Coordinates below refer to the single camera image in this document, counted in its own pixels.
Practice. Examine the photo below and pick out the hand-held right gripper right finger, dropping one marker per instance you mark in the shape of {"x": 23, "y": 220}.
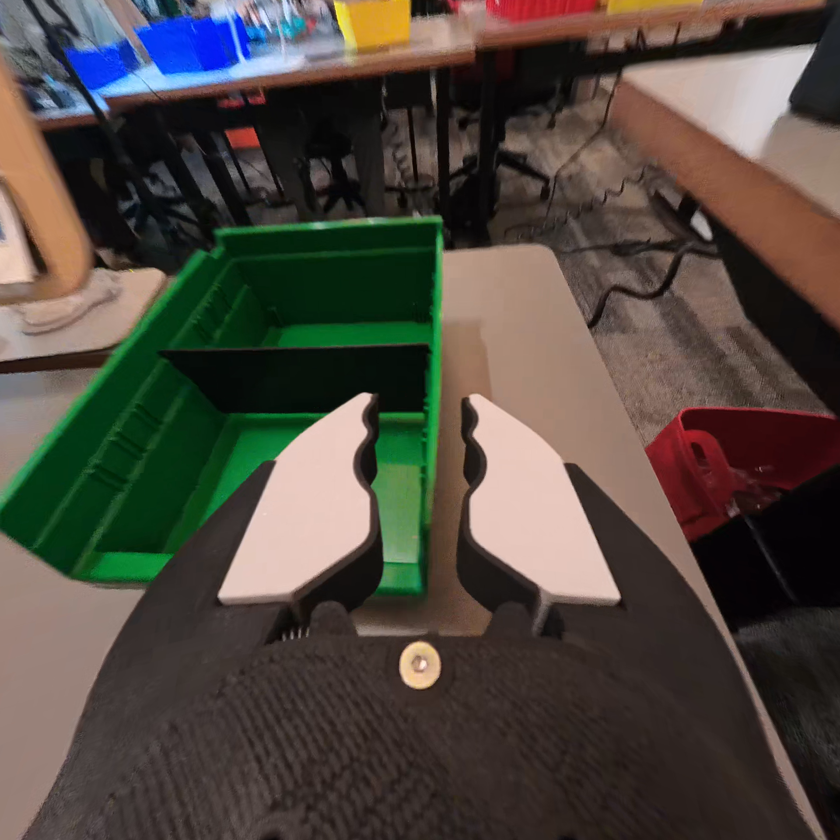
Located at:
{"x": 531, "y": 525}

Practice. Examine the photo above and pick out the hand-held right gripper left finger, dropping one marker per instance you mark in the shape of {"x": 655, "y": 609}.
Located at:
{"x": 308, "y": 525}

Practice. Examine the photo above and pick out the green storage bin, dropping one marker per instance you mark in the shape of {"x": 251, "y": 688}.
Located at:
{"x": 295, "y": 262}

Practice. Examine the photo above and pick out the black bin divider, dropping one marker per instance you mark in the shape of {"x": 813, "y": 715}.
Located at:
{"x": 295, "y": 377}

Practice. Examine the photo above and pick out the red plastic basket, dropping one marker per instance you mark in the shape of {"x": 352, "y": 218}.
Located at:
{"x": 754, "y": 446}

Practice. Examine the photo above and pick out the white board stand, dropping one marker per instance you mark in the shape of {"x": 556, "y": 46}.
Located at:
{"x": 98, "y": 308}

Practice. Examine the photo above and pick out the instruction sheet on clipboard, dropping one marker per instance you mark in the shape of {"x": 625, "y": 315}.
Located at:
{"x": 39, "y": 197}

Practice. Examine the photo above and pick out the grey wood-edged table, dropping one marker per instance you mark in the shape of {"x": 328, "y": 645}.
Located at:
{"x": 754, "y": 151}
{"x": 295, "y": 65}

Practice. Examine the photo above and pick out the blue parts bin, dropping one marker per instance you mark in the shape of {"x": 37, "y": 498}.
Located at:
{"x": 98, "y": 65}
{"x": 190, "y": 43}

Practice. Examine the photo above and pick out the small yellow parts bin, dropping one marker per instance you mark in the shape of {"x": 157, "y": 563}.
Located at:
{"x": 374, "y": 23}

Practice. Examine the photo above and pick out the red parts bin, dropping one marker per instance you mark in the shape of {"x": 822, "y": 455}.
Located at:
{"x": 538, "y": 8}

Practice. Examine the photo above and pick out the stack of yellow parts bins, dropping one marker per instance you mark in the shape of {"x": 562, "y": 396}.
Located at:
{"x": 649, "y": 5}

